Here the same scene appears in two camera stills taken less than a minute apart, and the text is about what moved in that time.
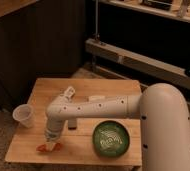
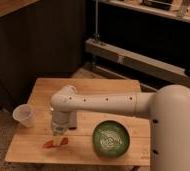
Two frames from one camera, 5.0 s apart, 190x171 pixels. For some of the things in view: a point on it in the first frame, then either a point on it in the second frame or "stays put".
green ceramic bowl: [111, 138] stays put
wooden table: [77, 146] stays put
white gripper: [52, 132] → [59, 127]
